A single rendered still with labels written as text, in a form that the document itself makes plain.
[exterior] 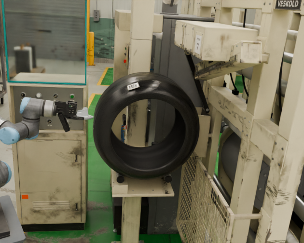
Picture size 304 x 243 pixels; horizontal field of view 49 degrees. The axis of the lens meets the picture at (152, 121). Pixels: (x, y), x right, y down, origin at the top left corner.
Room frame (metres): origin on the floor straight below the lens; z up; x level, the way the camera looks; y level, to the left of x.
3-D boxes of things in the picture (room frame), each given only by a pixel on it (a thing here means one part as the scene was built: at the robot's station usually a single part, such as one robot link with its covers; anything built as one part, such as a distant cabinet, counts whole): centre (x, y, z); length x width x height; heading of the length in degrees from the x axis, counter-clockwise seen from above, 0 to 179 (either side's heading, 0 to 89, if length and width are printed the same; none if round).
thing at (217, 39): (1.81, -0.27, 1.71); 0.61 x 0.25 x 0.15; 9
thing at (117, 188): (1.86, 0.18, 0.84); 0.36 x 0.09 x 0.06; 9
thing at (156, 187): (1.89, 0.05, 0.80); 0.37 x 0.36 x 0.02; 99
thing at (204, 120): (2.16, -0.29, 1.05); 0.20 x 0.15 x 0.30; 9
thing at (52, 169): (2.52, 0.80, 0.63); 0.56 x 0.41 x 1.27; 99
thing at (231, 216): (1.71, -0.32, 0.65); 0.90 x 0.02 x 0.70; 9
